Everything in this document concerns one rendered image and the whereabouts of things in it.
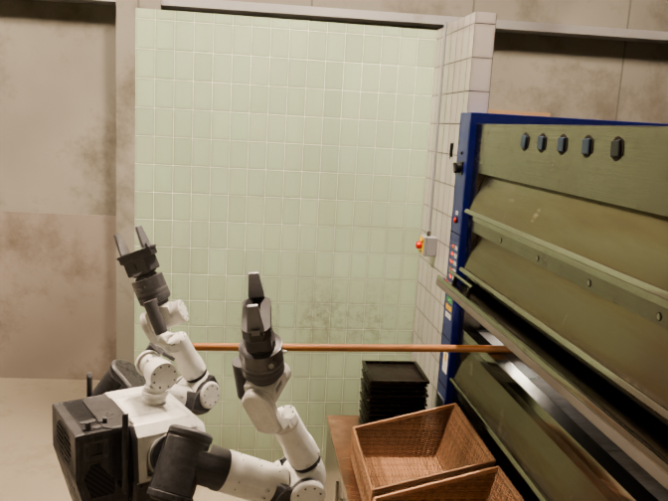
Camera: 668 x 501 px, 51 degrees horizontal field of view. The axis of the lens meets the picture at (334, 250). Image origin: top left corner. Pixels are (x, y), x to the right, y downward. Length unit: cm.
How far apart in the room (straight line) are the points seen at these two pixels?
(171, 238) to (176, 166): 39
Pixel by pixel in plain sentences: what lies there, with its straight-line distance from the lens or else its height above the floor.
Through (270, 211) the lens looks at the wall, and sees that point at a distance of 388.
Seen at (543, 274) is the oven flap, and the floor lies 160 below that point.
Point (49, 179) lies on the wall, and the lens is 558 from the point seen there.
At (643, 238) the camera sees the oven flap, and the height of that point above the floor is 182.
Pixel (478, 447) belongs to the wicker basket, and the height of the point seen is 82.
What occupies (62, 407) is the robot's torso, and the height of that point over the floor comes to 139.
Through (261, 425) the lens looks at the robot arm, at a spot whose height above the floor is 144.
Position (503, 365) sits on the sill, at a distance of 281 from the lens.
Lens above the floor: 206
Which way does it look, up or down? 10 degrees down
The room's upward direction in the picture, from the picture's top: 3 degrees clockwise
